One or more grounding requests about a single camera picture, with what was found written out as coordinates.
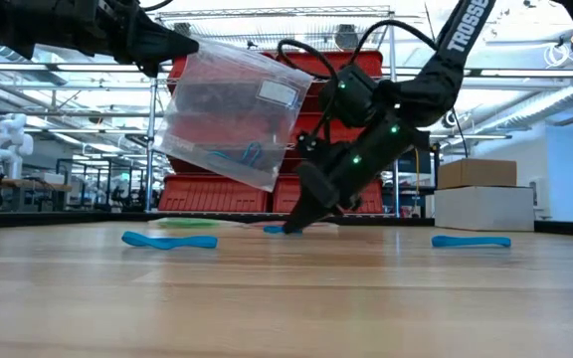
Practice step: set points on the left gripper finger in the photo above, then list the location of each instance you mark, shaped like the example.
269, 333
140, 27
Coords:
162, 45

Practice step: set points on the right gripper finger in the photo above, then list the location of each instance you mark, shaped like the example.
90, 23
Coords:
316, 214

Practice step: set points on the green rubber band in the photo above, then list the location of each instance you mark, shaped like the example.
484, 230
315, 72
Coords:
187, 222
202, 223

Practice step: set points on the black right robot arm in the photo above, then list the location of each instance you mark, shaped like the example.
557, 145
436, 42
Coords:
465, 35

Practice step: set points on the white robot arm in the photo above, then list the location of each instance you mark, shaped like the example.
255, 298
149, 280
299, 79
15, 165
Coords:
10, 144

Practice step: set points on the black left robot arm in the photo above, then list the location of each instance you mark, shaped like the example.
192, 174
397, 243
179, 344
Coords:
28, 22

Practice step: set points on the black monitor screen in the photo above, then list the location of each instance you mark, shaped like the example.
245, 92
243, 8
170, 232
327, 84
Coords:
416, 161

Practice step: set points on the round grey fan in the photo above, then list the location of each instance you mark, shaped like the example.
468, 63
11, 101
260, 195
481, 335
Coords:
346, 37

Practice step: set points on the brown cardboard box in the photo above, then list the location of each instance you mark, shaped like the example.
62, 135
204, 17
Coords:
478, 174

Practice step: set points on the white box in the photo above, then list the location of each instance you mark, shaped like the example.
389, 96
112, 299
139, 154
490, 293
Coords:
485, 209

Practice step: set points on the wooden background table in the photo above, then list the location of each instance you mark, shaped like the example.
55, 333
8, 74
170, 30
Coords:
18, 184

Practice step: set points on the black aluminium table frame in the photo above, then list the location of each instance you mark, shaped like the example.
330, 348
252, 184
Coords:
67, 218

